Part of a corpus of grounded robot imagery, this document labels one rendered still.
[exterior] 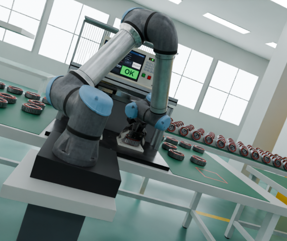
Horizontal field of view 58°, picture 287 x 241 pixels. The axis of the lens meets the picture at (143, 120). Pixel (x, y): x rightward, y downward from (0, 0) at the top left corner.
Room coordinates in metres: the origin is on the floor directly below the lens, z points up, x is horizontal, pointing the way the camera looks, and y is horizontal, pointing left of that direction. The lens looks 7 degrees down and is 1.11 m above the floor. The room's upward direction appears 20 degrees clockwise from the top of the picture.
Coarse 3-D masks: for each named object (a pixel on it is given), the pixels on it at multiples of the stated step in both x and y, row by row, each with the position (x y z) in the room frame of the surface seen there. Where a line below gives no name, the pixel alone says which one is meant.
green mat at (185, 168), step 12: (168, 156) 1.64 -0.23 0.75; (204, 156) 2.11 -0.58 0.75; (180, 168) 1.45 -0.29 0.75; (192, 168) 1.56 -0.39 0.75; (204, 168) 1.67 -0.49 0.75; (216, 168) 1.81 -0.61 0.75; (204, 180) 1.38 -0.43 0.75; (216, 180) 1.48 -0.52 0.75; (228, 180) 1.58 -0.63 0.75; (240, 180) 1.70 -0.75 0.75; (240, 192) 1.40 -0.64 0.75; (252, 192) 1.50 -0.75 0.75
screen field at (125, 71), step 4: (124, 68) 1.57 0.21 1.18; (128, 68) 1.58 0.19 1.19; (120, 72) 1.57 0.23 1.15; (124, 72) 1.58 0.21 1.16; (128, 72) 1.58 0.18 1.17; (132, 72) 1.59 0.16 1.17; (136, 72) 1.59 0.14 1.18; (128, 76) 1.58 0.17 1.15; (132, 76) 1.59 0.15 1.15; (136, 76) 1.59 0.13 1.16
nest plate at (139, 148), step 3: (117, 138) 1.49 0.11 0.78; (120, 138) 1.52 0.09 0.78; (117, 141) 1.45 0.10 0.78; (120, 141) 1.45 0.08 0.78; (120, 144) 1.40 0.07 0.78; (123, 144) 1.40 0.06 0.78; (126, 144) 1.42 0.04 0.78; (129, 147) 1.41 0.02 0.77; (132, 147) 1.41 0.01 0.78; (135, 147) 1.43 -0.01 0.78; (138, 147) 1.45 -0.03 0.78; (141, 147) 1.48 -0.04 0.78; (138, 150) 1.42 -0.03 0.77; (141, 150) 1.42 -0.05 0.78
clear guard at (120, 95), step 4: (108, 84) 1.37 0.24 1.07; (112, 84) 1.61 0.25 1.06; (100, 88) 1.30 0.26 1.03; (104, 88) 1.31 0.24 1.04; (120, 88) 1.38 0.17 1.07; (108, 92) 1.30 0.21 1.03; (120, 92) 1.34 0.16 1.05; (124, 92) 1.35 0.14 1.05; (128, 92) 1.36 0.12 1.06; (112, 96) 1.30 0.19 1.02; (116, 96) 1.31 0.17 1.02; (120, 96) 1.32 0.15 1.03; (124, 96) 1.33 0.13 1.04; (120, 100) 1.30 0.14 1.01; (124, 100) 1.31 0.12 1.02
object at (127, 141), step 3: (126, 135) 1.48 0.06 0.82; (126, 138) 1.44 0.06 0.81; (129, 138) 1.44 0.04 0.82; (123, 141) 1.44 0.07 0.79; (126, 141) 1.43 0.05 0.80; (129, 141) 1.43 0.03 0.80; (132, 141) 1.43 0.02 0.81; (135, 141) 1.44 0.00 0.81; (138, 141) 1.46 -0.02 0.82; (129, 144) 1.43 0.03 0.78; (132, 144) 1.43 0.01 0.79; (135, 144) 1.44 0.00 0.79; (138, 144) 1.46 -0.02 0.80
